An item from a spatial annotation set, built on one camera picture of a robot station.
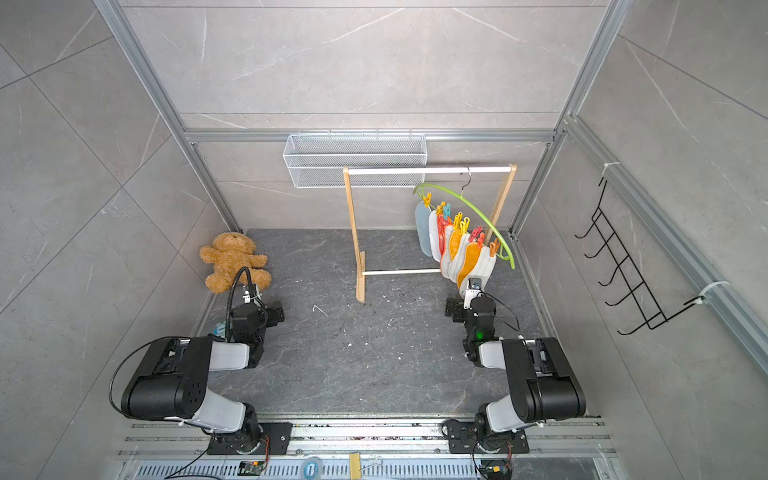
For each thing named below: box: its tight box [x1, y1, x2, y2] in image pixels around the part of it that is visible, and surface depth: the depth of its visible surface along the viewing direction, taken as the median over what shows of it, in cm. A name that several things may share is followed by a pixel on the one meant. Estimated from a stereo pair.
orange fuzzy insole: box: [456, 242, 481, 288], surface depth 89 cm
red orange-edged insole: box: [437, 213, 452, 261], surface depth 92 cm
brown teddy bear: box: [200, 232, 272, 293], surface depth 103 cm
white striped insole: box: [458, 246, 497, 298], surface depth 87 cm
